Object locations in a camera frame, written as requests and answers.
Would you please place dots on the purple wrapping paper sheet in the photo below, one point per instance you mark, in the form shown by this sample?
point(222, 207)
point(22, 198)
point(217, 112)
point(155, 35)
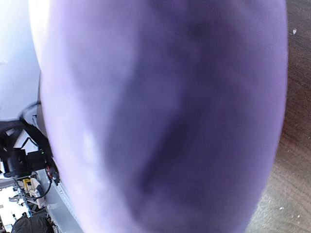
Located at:
point(164, 116)

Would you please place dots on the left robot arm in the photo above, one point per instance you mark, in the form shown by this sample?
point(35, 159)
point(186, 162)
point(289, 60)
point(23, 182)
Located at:
point(11, 129)

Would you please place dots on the front aluminium rail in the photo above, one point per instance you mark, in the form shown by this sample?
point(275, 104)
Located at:
point(59, 207)

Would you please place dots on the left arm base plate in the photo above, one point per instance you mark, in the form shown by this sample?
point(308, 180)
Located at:
point(18, 163)

